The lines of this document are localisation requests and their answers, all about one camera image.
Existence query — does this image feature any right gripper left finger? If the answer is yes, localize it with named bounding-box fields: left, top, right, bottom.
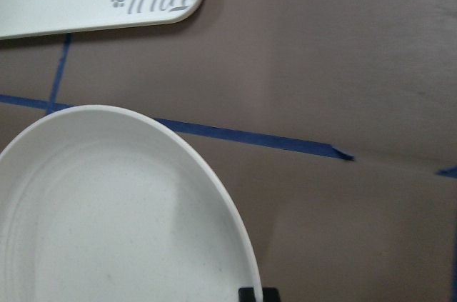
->
left=238, top=287, right=254, bottom=302

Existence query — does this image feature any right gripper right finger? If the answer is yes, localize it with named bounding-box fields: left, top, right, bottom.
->
left=262, top=287, right=279, bottom=302

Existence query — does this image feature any cream round plate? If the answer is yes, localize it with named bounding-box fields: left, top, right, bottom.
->
left=1, top=106, right=263, bottom=301

